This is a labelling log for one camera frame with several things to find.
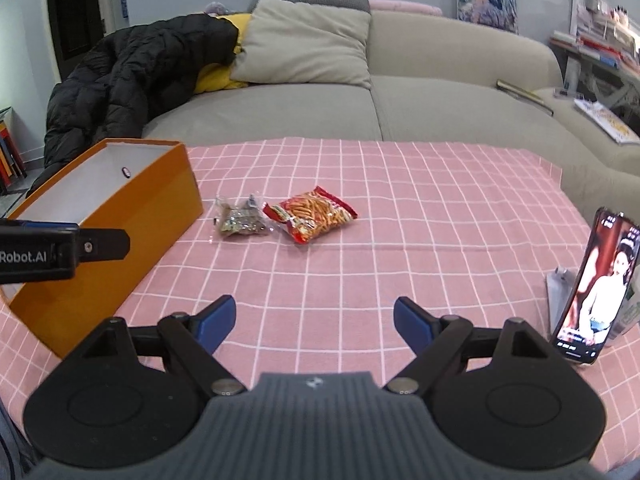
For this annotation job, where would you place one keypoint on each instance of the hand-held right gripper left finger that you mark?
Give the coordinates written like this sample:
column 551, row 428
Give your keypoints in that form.
column 217, row 320

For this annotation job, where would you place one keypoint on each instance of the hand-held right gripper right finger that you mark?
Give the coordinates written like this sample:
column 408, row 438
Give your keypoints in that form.
column 415, row 322

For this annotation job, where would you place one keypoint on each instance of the purple fuzzy item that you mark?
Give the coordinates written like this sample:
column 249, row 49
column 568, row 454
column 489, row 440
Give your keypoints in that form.
column 217, row 8

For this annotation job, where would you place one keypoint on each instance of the beige sofa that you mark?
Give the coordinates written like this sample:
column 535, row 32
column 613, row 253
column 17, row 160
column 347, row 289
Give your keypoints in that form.
column 450, row 110

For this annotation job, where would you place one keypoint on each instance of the black puffer jacket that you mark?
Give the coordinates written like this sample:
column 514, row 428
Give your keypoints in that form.
column 125, row 75

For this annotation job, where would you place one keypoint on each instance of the pink checked cloth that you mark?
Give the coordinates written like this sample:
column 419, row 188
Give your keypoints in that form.
column 400, row 240

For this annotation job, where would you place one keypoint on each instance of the yellow cushion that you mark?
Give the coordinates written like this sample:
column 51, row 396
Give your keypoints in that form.
column 215, row 80

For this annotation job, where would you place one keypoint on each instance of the pink folded blanket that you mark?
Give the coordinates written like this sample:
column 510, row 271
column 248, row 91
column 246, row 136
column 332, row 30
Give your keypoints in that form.
column 405, row 7

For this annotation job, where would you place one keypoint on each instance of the beige cushion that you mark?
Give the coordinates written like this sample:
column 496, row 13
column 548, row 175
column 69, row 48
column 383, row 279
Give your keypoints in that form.
column 305, row 45

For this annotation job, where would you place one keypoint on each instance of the orange cardboard box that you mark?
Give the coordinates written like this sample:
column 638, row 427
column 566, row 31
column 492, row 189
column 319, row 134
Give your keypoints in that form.
column 125, row 240

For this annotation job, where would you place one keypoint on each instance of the red stick snack bag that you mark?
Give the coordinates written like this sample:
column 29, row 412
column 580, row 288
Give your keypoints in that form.
column 310, row 215

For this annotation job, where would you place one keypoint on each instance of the cluttered white shelf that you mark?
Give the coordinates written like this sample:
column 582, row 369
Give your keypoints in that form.
column 600, row 35

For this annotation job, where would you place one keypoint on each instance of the clear packet of dark snack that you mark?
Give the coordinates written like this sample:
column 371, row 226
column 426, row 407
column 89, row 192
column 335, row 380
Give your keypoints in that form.
column 240, row 220

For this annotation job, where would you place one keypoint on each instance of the dark doorway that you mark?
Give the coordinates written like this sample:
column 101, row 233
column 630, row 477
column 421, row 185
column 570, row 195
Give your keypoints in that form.
column 75, row 10

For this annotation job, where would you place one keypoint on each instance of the smartphone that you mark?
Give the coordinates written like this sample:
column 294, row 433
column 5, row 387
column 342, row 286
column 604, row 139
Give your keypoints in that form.
column 600, row 290

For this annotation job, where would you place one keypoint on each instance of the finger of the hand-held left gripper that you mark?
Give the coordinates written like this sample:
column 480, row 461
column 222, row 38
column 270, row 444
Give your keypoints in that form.
column 105, row 246

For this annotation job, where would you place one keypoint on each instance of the row of colourful books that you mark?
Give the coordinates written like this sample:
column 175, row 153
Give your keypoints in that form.
column 7, row 150

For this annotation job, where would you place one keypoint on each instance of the white and yellow magazine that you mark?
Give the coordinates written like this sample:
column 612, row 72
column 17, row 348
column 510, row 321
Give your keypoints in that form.
column 607, row 120

